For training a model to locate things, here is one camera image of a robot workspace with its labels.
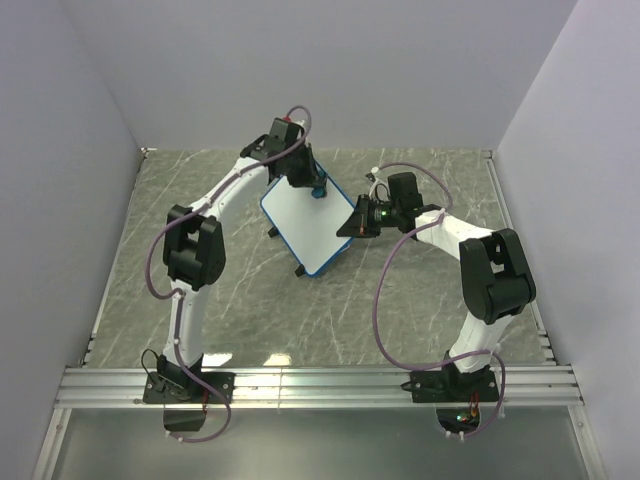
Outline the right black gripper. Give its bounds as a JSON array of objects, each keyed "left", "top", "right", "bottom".
[{"left": 337, "top": 196, "right": 400, "bottom": 240}]

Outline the blue whiteboard eraser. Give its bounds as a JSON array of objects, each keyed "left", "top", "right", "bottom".
[{"left": 311, "top": 171, "right": 327, "bottom": 199}]

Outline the blue-framed small whiteboard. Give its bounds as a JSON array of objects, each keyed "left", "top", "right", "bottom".
[{"left": 260, "top": 177, "right": 355, "bottom": 277}]

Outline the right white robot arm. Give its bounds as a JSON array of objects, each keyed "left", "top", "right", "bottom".
[{"left": 336, "top": 172, "right": 536, "bottom": 402}]

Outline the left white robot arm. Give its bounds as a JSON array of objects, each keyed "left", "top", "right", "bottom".
[{"left": 157, "top": 115, "right": 326, "bottom": 402}]

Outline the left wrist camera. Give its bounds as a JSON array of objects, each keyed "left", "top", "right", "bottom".
[{"left": 264, "top": 117, "right": 306, "bottom": 154}]

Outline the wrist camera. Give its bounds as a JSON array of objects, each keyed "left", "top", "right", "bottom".
[
  {"left": 264, "top": 117, "right": 306, "bottom": 154},
  {"left": 366, "top": 167, "right": 391, "bottom": 201}
]

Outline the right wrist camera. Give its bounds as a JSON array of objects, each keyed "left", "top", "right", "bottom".
[{"left": 366, "top": 167, "right": 391, "bottom": 201}]

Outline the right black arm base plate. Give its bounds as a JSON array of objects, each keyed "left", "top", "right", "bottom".
[{"left": 400, "top": 369, "right": 500, "bottom": 404}]

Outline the aluminium mounting rail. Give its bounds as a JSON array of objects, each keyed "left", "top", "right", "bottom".
[{"left": 54, "top": 365, "right": 584, "bottom": 410}]

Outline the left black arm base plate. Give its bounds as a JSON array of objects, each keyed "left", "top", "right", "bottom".
[{"left": 142, "top": 371, "right": 236, "bottom": 405}]

